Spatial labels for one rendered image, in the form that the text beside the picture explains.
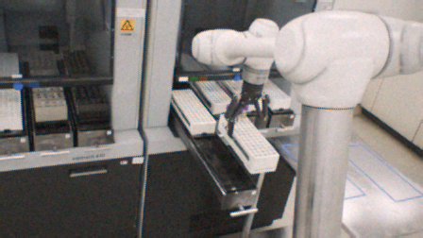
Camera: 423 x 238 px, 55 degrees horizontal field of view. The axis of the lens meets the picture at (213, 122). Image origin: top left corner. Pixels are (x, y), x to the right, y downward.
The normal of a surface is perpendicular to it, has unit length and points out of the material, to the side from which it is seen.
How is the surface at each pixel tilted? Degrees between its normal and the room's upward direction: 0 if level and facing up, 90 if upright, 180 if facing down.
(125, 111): 90
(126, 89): 90
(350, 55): 80
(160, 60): 90
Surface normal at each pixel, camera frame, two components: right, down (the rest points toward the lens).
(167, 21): 0.40, 0.51
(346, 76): 0.28, 0.31
